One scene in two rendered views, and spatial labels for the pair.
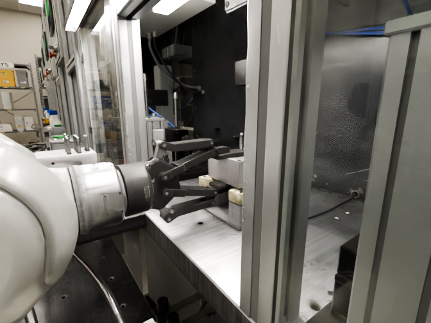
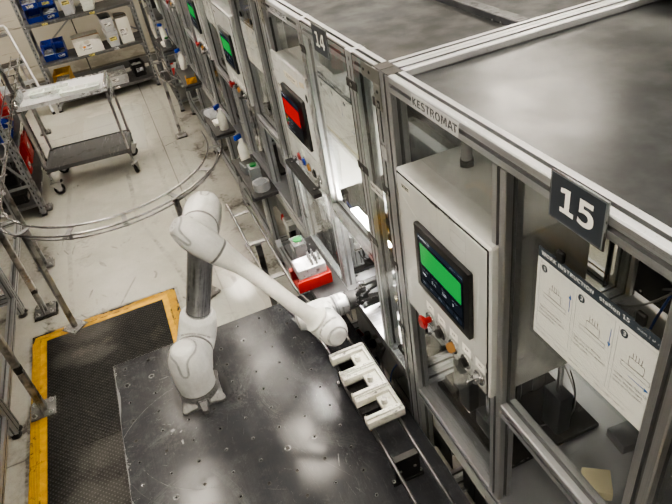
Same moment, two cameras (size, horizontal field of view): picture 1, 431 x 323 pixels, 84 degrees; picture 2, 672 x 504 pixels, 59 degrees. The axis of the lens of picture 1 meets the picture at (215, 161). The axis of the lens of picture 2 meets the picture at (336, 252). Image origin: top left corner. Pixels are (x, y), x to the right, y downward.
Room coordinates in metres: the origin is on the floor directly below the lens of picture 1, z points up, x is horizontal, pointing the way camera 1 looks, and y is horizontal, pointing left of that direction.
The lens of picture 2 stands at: (-1.36, -0.45, 2.55)
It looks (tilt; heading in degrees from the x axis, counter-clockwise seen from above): 36 degrees down; 19
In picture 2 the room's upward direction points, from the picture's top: 10 degrees counter-clockwise
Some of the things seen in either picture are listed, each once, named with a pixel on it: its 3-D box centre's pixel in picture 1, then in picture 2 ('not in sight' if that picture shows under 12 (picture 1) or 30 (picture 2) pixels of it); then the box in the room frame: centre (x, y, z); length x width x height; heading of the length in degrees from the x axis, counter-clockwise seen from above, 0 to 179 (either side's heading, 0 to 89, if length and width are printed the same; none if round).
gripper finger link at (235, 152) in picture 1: (228, 154); not in sight; (0.44, -0.02, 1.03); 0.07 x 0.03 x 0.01; 126
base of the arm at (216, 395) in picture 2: not in sight; (200, 391); (0.06, 0.75, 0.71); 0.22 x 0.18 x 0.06; 35
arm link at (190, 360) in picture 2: not in sight; (190, 364); (0.08, 0.76, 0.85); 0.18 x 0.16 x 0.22; 16
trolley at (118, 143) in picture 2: not in sight; (80, 130); (3.13, 3.43, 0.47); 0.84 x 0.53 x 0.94; 119
